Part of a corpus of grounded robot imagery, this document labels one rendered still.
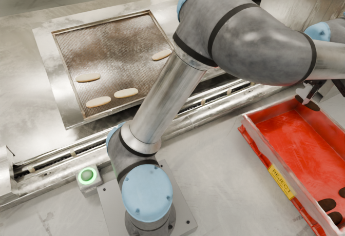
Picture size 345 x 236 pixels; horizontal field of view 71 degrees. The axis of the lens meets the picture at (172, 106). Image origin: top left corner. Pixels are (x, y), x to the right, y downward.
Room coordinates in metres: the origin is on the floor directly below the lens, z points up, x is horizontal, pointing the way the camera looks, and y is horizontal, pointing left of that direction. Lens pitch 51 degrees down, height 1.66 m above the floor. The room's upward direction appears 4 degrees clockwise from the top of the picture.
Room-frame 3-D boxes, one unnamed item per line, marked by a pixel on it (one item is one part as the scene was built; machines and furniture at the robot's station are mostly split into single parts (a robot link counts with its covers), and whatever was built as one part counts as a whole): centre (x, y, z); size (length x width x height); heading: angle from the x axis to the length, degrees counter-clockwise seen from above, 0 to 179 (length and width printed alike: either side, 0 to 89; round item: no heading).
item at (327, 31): (0.58, -0.41, 1.28); 0.11 x 0.11 x 0.08; 27
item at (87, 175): (0.32, 0.26, 0.90); 0.04 x 0.04 x 0.02
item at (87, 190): (0.32, 0.26, 0.84); 0.08 x 0.08 x 0.11; 31
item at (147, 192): (0.21, 0.05, 1.05); 0.13 x 0.12 x 0.14; 27
